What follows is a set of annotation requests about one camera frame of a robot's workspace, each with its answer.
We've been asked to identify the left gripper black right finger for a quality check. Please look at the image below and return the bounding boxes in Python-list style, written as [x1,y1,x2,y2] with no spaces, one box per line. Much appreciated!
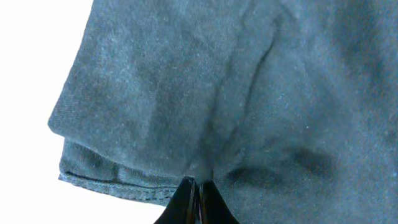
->
[199,181,239,224]

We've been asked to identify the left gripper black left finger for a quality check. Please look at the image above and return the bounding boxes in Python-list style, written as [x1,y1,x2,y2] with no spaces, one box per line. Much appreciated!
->
[154,177,197,224]

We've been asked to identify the black shorts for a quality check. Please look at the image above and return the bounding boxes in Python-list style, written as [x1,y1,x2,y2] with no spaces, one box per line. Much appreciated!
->
[48,0,397,223]

